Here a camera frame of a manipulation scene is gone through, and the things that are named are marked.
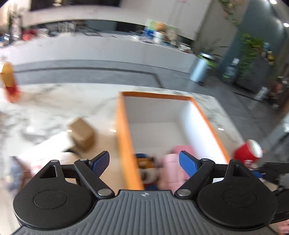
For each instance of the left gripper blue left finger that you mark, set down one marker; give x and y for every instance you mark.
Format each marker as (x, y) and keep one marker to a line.
(99, 163)

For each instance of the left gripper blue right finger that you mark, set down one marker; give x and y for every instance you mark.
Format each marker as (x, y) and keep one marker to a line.
(189, 163)

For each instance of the pink cloth bundle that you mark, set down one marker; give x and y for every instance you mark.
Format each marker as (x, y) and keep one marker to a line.
(174, 173)

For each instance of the brown white plush dog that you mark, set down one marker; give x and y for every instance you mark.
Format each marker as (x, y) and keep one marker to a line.
(149, 171)

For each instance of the small gold box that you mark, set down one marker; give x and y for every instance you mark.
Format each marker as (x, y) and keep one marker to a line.
(82, 134)

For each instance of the white glasses box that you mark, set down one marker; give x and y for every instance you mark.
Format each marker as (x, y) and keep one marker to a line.
(57, 143)

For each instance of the red mug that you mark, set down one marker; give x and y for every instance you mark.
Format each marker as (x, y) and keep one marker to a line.
(249, 152)

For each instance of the orange cardboard box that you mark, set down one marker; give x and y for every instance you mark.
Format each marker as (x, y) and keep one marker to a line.
(153, 123)

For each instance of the silver trash bin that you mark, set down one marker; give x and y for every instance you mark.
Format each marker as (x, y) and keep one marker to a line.
(199, 70)

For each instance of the red yellow drink carton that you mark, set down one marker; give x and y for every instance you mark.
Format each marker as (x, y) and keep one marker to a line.
(12, 91)

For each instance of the small teddy bear decoration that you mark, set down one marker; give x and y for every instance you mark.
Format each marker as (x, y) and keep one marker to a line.
(161, 27)

